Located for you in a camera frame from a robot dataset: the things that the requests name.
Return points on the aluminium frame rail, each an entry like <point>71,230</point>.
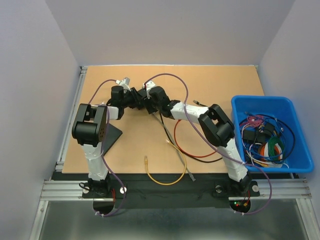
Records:
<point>59,190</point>

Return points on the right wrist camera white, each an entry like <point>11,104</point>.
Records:
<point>148,86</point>

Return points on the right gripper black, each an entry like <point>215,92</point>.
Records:
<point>149,107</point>

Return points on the blue plastic bin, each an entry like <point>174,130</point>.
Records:
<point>280,112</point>

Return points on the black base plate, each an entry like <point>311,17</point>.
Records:
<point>138,191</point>

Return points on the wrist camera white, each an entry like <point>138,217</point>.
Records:
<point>148,86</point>
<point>125,83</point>

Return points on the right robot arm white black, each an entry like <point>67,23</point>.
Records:
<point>217,130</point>

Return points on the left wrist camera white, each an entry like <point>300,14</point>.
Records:
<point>125,83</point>

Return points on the black box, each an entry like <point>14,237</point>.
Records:
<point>113,134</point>

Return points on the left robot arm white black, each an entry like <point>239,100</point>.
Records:
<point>90,129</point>

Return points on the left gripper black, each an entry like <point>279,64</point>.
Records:
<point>133,94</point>

